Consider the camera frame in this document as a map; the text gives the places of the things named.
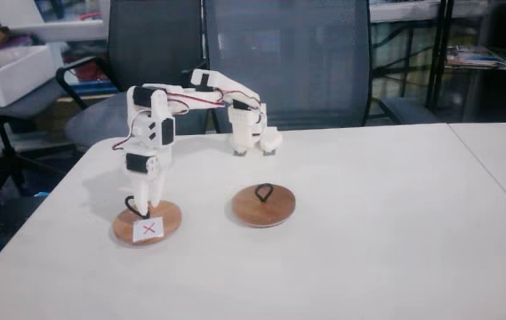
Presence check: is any black mesh office chair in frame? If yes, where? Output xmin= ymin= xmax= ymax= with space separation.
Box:
xmin=55 ymin=0 xmax=212 ymax=152
xmin=202 ymin=0 xmax=441 ymax=133

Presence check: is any stack of magazines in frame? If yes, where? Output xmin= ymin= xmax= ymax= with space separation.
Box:
xmin=446 ymin=44 xmax=506 ymax=72

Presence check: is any white foam box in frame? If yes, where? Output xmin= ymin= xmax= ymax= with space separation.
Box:
xmin=0 ymin=44 xmax=57 ymax=108

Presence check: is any wooden lid with red cross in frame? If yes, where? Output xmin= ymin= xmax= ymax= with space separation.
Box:
xmin=111 ymin=194 xmax=183 ymax=247

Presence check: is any white shelf board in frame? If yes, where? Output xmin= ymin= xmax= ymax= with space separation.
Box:
xmin=0 ymin=0 xmax=111 ymax=44

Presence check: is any plain wooden lid black loop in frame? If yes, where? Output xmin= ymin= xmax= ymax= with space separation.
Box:
xmin=230 ymin=182 xmax=297 ymax=229

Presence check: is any red wrist servo wire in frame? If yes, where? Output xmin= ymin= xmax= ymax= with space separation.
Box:
xmin=111 ymin=108 xmax=142 ymax=151

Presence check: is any long red servo wire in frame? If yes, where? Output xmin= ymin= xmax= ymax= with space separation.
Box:
xmin=165 ymin=91 xmax=227 ymax=110

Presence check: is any black metal rack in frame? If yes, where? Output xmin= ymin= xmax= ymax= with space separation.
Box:
xmin=367 ymin=0 xmax=506 ymax=124

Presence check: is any black chair grey seat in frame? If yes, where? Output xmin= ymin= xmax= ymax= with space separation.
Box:
xmin=0 ymin=60 xmax=80 ymax=223

